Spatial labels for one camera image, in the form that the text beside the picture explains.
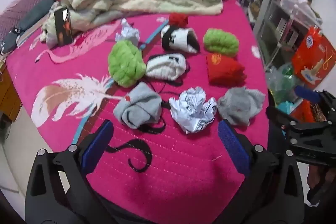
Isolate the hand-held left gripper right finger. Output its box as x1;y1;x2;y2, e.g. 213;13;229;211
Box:
210;120;307;224

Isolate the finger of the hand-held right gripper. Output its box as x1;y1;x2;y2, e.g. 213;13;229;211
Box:
294;85;336;119
282;119;336;161

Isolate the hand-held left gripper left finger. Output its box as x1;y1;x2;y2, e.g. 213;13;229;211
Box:
25;119;121;224

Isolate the large silver paper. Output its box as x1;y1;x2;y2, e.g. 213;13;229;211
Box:
169;87;218;134

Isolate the large green fuzzy sock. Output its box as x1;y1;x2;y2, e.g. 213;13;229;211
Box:
108;40;147;87

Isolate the small green fuzzy sock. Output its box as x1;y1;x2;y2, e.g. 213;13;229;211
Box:
203;28;240;57

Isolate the white sock with black band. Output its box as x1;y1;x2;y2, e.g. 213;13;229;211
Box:
161;25;200;54

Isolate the orange snack package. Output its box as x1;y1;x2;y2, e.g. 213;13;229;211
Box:
290;99;327;123

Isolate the clear bag with green contents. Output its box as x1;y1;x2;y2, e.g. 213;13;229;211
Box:
266;64;302;106

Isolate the orange gift box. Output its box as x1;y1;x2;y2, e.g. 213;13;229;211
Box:
291;27;336;88

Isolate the pink feather print bedspread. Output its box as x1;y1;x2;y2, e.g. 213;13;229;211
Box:
5;0;271;216

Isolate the light grey sock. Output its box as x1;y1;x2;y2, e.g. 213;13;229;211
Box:
113;82;163;130

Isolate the folded red sock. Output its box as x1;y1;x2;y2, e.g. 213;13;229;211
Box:
206;53;248;87

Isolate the white shelf unit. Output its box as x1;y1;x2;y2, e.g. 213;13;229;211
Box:
236;0;326;69

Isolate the white plastic bag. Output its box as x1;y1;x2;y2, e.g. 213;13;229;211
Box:
280;0;322;26

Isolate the wooden nightstand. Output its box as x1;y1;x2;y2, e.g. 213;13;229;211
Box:
0;61;21;122

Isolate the white sock with black trim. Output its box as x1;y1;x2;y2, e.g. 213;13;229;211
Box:
146;53;187;81

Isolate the silver patterned sock rear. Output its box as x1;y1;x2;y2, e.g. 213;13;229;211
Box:
115;18;141;46

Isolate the black smartphone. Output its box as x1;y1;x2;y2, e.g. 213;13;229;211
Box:
54;6;74;46

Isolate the red yarn ball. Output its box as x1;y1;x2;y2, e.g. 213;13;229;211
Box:
168;13;189;28

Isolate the dark grey pillow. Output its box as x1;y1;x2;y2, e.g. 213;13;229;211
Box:
0;0;57;52

